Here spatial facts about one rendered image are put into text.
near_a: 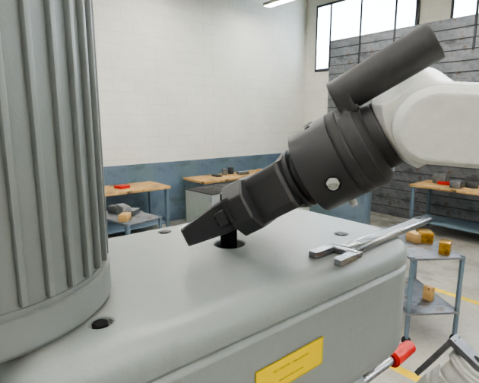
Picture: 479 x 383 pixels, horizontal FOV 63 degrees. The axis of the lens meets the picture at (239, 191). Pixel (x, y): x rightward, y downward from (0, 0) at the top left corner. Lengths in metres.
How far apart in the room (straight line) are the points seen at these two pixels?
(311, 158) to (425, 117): 0.10
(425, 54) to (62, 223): 0.31
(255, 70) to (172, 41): 2.13
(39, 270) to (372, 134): 0.28
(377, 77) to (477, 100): 0.08
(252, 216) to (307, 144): 0.09
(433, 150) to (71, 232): 0.28
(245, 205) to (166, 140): 7.48
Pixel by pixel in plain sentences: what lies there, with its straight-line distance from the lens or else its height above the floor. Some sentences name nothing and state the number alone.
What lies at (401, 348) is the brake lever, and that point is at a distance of 0.65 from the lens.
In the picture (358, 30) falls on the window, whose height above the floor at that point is 3.91.
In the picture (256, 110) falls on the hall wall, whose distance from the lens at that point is 9.21.
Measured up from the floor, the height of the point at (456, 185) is 0.94.
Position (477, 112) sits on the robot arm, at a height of 2.04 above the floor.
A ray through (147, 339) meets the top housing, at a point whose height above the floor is 1.89.
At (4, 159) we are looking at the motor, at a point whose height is 2.01.
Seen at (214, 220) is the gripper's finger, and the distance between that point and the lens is 0.40.
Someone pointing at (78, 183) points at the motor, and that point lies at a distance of 0.29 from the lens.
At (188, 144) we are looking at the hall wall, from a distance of 8.10.
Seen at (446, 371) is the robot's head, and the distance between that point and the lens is 0.73.
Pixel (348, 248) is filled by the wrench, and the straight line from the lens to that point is 0.44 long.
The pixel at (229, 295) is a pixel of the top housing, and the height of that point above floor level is 1.89.
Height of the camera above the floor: 2.03
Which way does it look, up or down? 10 degrees down
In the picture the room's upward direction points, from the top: straight up
